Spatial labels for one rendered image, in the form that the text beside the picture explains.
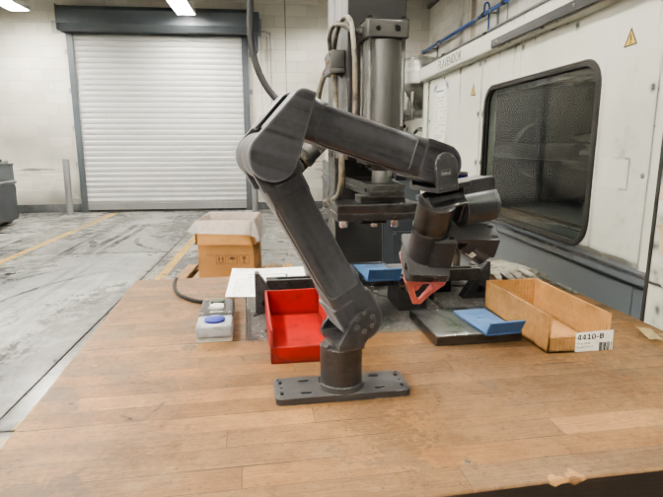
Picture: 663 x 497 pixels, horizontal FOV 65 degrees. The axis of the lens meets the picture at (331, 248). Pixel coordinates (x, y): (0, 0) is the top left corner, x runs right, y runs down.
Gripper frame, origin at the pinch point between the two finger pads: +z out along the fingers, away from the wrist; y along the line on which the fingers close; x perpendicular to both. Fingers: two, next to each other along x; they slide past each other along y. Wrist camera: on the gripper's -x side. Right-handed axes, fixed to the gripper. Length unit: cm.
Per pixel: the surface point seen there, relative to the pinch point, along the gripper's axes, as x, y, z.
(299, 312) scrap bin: 20.1, 13.4, 20.2
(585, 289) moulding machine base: -57, 35, 32
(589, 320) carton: -34.6, 1.4, 7.4
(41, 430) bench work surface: 53, -26, 1
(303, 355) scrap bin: 19.1, -7.8, 7.9
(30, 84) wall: 523, 857, 353
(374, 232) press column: 0.9, 44.4, 22.0
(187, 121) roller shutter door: 243, 839, 403
